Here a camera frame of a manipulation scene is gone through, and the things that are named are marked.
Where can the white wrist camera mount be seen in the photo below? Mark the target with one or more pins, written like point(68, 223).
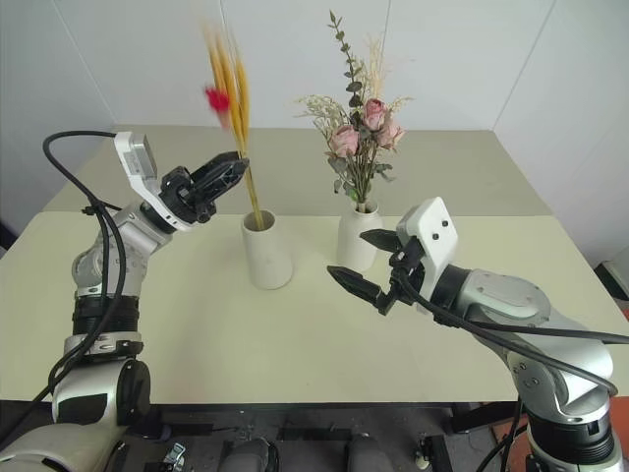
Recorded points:
point(143, 186)
point(435, 221)

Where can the black box with white top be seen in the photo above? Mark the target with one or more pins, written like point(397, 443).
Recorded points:
point(616, 281)

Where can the white bottle-shaped vase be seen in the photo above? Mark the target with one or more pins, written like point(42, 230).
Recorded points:
point(354, 241)

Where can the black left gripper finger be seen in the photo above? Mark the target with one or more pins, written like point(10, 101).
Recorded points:
point(223, 184)
point(216, 163)

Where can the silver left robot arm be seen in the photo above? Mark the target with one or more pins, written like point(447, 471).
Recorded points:
point(132, 238)

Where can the small metal clamp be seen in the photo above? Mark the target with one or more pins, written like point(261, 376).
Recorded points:
point(175, 453)

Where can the pink rose bouquet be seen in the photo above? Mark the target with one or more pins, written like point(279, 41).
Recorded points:
point(374, 109)

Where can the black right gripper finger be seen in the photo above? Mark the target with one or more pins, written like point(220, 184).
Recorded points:
point(356, 282)
point(382, 240)

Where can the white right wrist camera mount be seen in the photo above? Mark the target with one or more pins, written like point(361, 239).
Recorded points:
point(435, 221)

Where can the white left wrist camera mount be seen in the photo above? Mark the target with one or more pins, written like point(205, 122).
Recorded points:
point(143, 186)

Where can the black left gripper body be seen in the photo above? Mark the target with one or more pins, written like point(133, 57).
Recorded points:
point(182, 199)

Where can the yellow wheat bouquet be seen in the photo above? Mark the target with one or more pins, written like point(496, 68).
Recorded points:
point(241, 123)

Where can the black table frame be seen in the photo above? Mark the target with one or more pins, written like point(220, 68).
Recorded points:
point(472, 418)

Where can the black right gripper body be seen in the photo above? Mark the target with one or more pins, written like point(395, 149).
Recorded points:
point(407, 268)

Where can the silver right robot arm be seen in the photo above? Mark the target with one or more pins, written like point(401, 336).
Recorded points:
point(506, 295)

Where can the white cylindrical vase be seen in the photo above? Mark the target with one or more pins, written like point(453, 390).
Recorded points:
point(268, 260)

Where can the dark rounded shape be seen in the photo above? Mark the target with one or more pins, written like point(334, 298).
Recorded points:
point(366, 453)
point(253, 454)

